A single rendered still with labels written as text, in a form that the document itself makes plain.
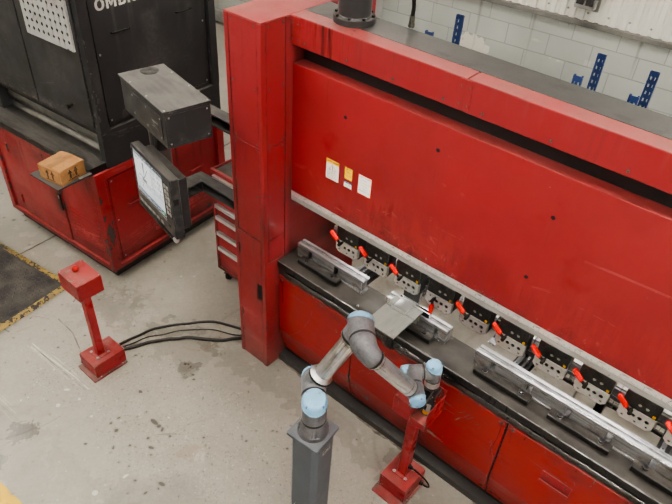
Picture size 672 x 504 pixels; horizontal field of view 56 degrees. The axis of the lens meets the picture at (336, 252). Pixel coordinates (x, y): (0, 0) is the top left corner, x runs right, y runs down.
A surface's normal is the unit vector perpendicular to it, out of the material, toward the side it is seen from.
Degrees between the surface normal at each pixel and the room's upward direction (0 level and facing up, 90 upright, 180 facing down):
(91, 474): 0
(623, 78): 90
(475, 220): 90
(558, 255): 90
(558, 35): 90
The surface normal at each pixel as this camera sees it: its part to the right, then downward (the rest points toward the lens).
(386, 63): -0.65, 0.45
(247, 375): 0.06, -0.77
